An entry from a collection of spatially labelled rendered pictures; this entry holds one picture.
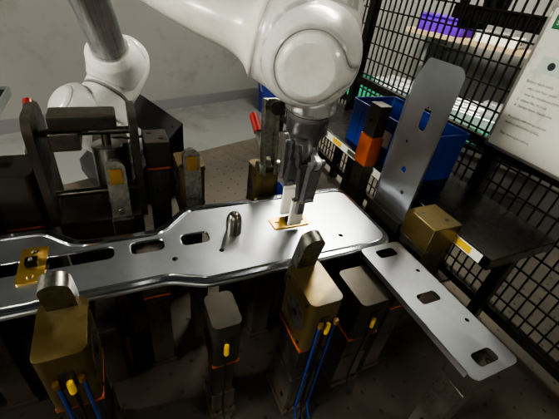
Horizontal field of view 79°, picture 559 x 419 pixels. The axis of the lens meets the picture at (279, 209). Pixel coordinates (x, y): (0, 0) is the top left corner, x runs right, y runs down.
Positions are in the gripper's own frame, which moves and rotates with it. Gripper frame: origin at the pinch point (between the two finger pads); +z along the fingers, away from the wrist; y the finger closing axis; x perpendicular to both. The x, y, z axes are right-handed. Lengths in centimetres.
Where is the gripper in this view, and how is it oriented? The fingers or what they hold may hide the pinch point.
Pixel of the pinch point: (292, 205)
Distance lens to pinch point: 70.8
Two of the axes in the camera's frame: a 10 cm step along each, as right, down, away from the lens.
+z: -1.3, 8.1, 5.7
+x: 9.1, -1.3, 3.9
